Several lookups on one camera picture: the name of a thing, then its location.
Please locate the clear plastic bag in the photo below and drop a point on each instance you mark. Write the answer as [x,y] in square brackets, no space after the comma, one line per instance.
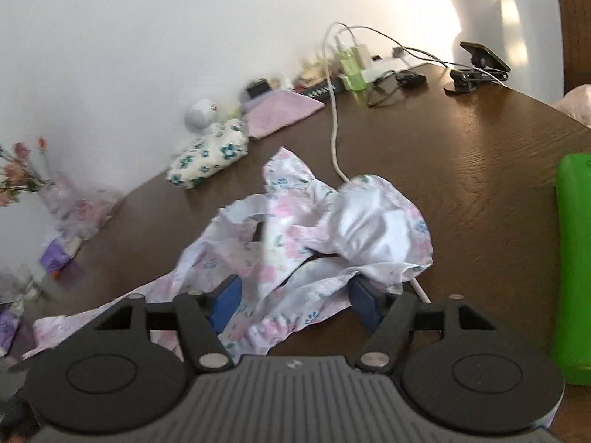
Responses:
[87,214]

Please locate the pink floral white garment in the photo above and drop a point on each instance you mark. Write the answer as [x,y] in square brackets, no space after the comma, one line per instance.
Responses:
[286,240]

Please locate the patterned flower vase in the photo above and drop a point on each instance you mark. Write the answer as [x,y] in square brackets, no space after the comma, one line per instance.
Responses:
[57,198]

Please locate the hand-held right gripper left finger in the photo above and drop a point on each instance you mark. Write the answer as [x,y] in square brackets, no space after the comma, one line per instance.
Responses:
[226,303]

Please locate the green spray bottle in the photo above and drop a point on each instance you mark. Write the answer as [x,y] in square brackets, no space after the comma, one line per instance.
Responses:
[351,71]

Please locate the dried pink flowers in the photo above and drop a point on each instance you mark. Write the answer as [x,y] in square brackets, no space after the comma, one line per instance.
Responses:
[21,170]

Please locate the clear glass object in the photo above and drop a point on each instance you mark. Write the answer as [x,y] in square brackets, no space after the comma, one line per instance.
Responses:
[21,286]

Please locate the dark book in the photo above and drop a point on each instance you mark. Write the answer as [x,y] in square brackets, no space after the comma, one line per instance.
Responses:
[321,88]

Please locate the black adapter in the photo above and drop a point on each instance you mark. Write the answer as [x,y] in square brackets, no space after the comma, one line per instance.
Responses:
[411,79]

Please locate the white charger block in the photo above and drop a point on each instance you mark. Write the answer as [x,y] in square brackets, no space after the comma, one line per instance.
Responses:
[362,55]

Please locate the purple tissue pack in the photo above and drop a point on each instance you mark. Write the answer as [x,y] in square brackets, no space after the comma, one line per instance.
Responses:
[57,256]
[8,332]

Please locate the black phone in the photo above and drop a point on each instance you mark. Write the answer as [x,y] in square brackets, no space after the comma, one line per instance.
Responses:
[485,57]

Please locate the pale pink soft object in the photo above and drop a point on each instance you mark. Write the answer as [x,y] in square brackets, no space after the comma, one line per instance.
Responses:
[577,104]

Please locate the small black box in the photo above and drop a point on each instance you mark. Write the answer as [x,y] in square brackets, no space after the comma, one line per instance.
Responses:
[257,88]

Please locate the green floral folded cloth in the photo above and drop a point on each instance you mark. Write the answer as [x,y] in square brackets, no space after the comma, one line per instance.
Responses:
[207,154]

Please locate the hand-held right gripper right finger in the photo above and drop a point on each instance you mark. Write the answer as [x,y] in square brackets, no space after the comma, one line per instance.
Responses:
[364,305]

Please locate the plain pink folded cloth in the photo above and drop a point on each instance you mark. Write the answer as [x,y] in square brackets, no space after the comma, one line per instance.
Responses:
[281,110]

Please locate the white power strip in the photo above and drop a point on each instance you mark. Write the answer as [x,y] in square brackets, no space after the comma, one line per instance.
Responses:
[392,71]

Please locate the black phone holder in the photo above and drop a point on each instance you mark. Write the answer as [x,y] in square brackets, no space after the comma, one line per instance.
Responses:
[464,80]

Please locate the bright green object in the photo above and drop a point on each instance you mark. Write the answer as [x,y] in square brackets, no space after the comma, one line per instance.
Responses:
[575,263]

